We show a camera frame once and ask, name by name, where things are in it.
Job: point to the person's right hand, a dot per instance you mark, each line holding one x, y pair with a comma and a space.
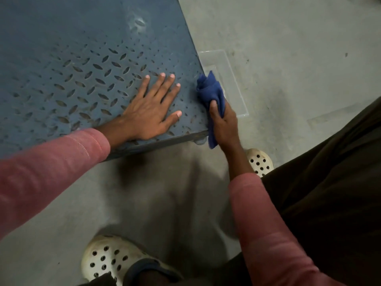
227, 128

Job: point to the person's left hand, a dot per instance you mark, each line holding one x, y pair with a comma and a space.
146, 114

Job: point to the blue cleaning cloth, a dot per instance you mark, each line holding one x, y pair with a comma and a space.
209, 89

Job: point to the person's right forearm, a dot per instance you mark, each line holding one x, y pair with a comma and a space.
262, 229

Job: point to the person's left forearm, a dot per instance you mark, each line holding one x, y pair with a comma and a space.
44, 175

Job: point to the person's right white clog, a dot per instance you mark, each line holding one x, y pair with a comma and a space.
260, 162

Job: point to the person's white clog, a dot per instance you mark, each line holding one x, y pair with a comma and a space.
260, 162
113, 259

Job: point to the person's dark brown trousers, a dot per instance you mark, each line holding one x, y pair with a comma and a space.
333, 190

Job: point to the person's left white clog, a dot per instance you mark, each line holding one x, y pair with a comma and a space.
113, 259

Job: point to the clear plastic container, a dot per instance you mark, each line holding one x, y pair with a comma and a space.
229, 83

